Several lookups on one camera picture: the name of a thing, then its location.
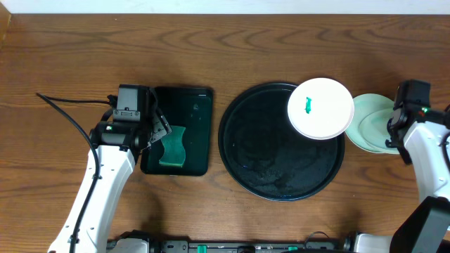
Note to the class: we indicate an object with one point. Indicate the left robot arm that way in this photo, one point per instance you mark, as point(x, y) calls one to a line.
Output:
point(115, 145)

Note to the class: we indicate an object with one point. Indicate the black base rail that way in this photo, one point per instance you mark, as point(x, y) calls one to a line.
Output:
point(181, 246)

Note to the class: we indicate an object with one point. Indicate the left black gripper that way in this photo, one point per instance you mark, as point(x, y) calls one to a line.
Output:
point(157, 127)

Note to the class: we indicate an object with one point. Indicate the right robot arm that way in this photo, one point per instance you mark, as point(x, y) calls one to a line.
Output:
point(421, 135)

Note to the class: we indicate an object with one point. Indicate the green sponge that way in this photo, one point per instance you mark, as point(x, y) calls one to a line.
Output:
point(174, 154)

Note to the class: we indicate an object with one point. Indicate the black round tray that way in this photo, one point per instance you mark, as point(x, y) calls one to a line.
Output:
point(264, 153)

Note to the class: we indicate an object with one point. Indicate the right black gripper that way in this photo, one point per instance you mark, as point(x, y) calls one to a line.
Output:
point(395, 145)

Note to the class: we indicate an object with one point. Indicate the black rectangular tray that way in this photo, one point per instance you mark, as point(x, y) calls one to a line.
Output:
point(190, 108)

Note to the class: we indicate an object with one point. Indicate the mint green plate front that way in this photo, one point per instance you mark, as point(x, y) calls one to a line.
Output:
point(373, 130)

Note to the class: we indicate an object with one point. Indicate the mint green plate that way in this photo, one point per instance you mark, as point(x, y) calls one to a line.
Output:
point(365, 105)
point(373, 130)

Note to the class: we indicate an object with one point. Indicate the white pink plate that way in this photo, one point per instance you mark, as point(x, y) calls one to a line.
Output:
point(320, 108)

